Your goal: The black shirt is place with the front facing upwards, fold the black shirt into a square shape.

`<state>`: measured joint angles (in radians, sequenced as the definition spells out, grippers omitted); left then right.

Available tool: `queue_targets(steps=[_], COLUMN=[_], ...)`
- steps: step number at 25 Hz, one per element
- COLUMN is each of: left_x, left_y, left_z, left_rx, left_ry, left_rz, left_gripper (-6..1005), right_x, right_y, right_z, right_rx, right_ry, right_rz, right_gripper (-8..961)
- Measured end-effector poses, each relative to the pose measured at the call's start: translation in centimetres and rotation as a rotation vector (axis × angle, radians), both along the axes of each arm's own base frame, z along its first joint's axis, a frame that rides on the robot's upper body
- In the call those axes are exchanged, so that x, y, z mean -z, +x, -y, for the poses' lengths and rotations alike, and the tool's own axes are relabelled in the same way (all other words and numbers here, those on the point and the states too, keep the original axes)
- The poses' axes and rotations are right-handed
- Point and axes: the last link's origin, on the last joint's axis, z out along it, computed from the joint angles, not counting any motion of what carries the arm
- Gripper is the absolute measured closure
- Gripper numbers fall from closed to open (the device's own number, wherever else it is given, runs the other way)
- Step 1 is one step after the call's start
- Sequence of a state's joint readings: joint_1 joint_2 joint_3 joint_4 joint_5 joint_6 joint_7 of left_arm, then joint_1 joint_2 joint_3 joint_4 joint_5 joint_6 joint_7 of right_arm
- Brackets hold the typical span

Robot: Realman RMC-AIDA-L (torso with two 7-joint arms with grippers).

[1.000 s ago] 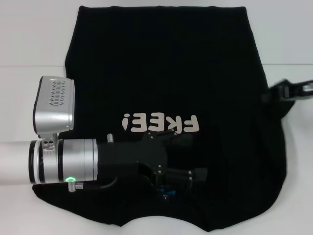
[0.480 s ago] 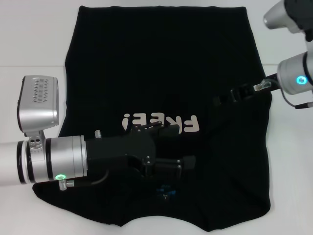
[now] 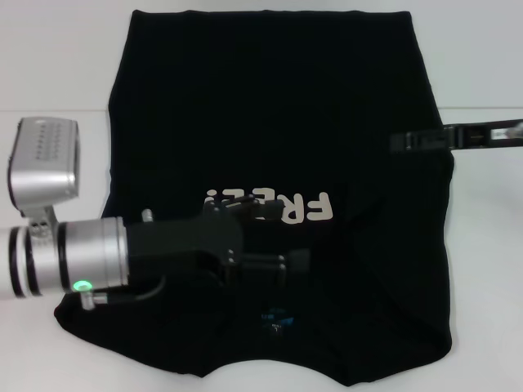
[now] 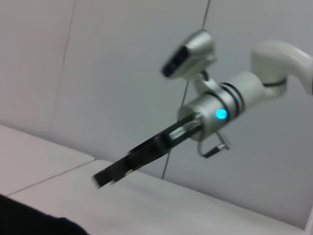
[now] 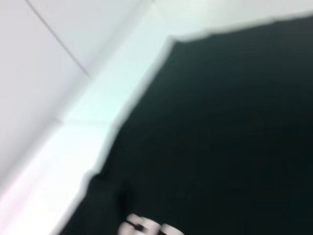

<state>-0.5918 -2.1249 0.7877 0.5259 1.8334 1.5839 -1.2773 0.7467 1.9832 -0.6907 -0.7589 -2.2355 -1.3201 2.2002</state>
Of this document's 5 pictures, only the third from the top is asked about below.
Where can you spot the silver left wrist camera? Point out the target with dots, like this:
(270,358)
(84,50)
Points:
(41,163)

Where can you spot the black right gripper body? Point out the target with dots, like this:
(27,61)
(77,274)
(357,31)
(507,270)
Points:
(482,134)

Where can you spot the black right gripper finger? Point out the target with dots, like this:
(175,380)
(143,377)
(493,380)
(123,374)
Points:
(417,141)

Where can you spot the black shirt with FREE print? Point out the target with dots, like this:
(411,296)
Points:
(286,102)

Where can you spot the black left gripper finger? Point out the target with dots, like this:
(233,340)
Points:
(286,263)
(253,210)

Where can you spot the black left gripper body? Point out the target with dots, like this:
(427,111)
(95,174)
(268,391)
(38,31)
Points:
(184,245)

